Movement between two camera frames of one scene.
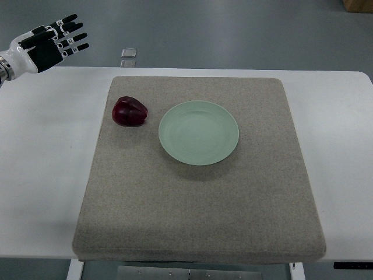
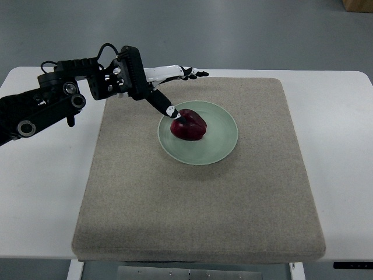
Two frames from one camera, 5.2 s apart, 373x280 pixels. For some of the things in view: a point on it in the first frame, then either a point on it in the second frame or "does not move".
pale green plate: (199, 132) does not move
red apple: (129, 112) -> (193, 129)
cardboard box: (358, 6) does not move
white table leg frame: (75, 269) does not move
